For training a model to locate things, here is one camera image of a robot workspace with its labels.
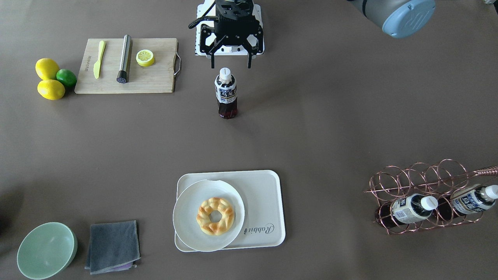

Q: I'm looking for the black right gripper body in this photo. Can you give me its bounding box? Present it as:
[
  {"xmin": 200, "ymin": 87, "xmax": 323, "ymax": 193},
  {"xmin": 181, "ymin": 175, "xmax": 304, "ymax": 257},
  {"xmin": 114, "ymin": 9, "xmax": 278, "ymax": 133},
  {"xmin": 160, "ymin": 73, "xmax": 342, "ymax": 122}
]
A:
[{"xmin": 198, "ymin": 0, "xmax": 265, "ymax": 56}]

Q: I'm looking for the tea bottle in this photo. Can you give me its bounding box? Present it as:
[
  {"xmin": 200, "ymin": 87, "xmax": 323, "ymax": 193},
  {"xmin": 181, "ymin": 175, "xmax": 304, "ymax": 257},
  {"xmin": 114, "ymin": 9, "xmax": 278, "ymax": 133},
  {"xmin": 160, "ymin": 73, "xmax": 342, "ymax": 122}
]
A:
[
  {"xmin": 214, "ymin": 67, "xmax": 238, "ymax": 119},
  {"xmin": 375, "ymin": 194, "xmax": 438, "ymax": 228},
  {"xmin": 437, "ymin": 184, "xmax": 498, "ymax": 220}
]

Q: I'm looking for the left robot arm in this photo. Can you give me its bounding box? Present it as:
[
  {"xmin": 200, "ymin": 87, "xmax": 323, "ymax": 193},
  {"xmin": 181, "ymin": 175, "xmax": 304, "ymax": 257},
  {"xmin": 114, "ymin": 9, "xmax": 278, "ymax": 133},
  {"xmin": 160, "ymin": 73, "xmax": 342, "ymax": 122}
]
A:
[{"xmin": 348, "ymin": 0, "xmax": 436, "ymax": 39}]

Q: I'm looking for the white serving tray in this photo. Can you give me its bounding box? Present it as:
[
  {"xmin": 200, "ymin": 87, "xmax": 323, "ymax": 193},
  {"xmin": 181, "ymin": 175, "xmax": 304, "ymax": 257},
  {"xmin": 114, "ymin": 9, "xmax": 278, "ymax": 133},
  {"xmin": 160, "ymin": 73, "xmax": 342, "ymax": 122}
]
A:
[{"xmin": 175, "ymin": 170, "xmax": 285, "ymax": 252}]

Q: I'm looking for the tea bottle in rack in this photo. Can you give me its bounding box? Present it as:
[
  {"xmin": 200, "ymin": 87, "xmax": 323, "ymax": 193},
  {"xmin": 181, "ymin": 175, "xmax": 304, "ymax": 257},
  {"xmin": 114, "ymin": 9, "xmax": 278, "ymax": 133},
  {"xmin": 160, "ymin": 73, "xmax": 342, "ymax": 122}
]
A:
[
  {"xmin": 375, "ymin": 194, "xmax": 438, "ymax": 228},
  {"xmin": 437, "ymin": 184, "xmax": 498, "ymax": 220}
]

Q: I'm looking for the wooden cutting board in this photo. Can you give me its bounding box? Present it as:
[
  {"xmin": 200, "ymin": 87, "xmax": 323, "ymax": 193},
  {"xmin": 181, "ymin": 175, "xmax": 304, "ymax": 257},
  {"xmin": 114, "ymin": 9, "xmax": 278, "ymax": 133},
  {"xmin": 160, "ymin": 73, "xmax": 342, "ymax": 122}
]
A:
[{"xmin": 74, "ymin": 38, "xmax": 178, "ymax": 94}]

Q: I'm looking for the half lemon slice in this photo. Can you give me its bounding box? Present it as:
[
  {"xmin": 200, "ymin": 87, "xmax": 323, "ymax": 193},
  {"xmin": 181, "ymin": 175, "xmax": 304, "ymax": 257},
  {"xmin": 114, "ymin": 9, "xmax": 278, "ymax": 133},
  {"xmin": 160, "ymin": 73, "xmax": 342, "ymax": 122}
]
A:
[{"xmin": 135, "ymin": 49, "xmax": 155, "ymax": 67}]

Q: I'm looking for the steel muddler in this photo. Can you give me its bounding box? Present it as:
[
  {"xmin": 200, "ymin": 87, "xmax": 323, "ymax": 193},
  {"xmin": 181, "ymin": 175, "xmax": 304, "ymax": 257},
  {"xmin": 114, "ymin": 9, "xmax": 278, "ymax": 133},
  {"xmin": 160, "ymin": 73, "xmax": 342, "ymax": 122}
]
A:
[{"xmin": 117, "ymin": 34, "xmax": 132, "ymax": 84}]

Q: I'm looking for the yellow plastic knife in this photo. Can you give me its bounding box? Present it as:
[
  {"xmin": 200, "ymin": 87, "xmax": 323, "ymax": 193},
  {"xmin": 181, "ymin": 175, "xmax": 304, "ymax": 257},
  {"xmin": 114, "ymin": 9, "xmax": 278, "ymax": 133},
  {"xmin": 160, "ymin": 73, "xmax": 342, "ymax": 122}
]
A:
[{"xmin": 93, "ymin": 40, "xmax": 106, "ymax": 79}]

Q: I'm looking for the green lime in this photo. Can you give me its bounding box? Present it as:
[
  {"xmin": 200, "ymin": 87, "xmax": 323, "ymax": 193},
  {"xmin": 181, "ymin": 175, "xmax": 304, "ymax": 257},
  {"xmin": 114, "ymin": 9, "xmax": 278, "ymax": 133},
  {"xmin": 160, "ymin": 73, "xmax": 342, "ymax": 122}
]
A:
[{"xmin": 56, "ymin": 69, "xmax": 77, "ymax": 88}]

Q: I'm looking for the white round plate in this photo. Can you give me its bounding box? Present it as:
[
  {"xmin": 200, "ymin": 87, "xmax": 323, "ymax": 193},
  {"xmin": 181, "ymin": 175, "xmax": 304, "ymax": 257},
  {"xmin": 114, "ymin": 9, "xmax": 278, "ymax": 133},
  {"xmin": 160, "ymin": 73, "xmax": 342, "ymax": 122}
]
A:
[{"xmin": 173, "ymin": 180, "xmax": 245, "ymax": 252}]

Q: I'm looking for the yellow lemon front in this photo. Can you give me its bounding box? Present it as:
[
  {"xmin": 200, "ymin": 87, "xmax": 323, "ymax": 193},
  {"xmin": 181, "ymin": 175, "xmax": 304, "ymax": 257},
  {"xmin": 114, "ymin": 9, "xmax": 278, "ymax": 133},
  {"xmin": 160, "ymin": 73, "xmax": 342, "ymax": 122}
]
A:
[{"xmin": 37, "ymin": 79, "xmax": 65, "ymax": 100}]

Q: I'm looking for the yellow lemon near lime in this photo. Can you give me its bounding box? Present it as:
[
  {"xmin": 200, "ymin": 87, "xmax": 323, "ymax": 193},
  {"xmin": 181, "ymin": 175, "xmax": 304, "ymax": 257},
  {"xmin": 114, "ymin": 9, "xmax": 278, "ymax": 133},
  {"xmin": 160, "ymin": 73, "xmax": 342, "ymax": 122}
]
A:
[{"xmin": 35, "ymin": 58, "xmax": 60, "ymax": 80}]

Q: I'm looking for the grey folded cloth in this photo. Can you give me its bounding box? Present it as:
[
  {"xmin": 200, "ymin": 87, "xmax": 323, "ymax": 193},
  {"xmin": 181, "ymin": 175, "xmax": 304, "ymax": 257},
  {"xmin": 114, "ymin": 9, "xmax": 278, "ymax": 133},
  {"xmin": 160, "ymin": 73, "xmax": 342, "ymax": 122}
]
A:
[{"xmin": 85, "ymin": 220, "xmax": 140, "ymax": 275}]

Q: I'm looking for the mint green bowl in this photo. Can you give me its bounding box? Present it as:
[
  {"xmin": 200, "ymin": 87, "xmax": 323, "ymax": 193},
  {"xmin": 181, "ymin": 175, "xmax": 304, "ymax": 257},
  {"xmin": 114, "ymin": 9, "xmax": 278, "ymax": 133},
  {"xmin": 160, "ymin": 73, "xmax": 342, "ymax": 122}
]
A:
[{"xmin": 17, "ymin": 222, "xmax": 78, "ymax": 280}]

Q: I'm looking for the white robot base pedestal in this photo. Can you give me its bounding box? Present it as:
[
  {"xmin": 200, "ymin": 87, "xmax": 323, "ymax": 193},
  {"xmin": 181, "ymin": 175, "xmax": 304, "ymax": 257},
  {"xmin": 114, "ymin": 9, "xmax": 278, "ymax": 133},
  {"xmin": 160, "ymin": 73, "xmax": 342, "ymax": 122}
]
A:
[{"xmin": 195, "ymin": 3, "xmax": 265, "ymax": 56}]

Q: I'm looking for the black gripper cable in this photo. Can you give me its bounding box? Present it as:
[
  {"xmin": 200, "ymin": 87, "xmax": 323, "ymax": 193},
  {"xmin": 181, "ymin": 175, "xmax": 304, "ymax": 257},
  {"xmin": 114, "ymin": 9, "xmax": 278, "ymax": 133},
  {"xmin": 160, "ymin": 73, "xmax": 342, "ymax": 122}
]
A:
[{"xmin": 188, "ymin": 0, "xmax": 218, "ymax": 30}]

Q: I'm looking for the glazed ring pastry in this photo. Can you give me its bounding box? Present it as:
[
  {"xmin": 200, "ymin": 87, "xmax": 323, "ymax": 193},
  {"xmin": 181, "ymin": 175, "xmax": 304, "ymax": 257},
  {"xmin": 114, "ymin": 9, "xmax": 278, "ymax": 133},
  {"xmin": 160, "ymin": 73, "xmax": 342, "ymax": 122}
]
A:
[{"xmin": 196, "ymin": 197, "xmax": 235, "ymax": 236}]

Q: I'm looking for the copper wire bottle rack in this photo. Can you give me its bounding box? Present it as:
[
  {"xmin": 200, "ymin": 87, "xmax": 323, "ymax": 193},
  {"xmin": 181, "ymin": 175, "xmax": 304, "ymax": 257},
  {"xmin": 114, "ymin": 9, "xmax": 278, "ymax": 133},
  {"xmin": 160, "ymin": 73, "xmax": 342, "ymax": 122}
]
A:
[{"xmin": 367, "ymin": 159, "xmax": 497, "ymax": 234}]

